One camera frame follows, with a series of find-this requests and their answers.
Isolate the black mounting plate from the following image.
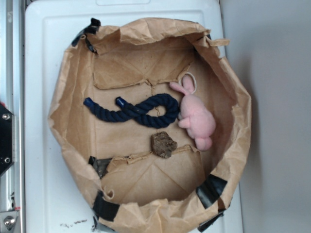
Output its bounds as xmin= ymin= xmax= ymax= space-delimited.
xmin=0 ymin=102 xmax=15 ymax=177

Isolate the dark blue twisted rope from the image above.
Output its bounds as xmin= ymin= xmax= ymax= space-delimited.
xmin=83 ymin=94 xmax=181 ymax=129

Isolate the aluminium frame rail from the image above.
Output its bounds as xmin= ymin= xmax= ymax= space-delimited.
xmin=0 ymin=0 xmax=26 ymax=233

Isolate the white plastic lid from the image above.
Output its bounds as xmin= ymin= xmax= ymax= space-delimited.
xmin=24 ymin=0 xmax=244 ymax=233

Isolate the brown rock chunk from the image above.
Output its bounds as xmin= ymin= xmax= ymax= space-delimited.
xmin=151 ymin=132 xmax=177 ymax=159

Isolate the brown paper bag bin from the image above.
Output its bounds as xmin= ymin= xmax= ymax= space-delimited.
xmin=49 ymin=18 xmax=251 ymax=233

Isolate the pink plush bunny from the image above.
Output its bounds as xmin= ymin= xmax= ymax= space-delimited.
xmin=169 ymin=72 xmax=216 ymax=151

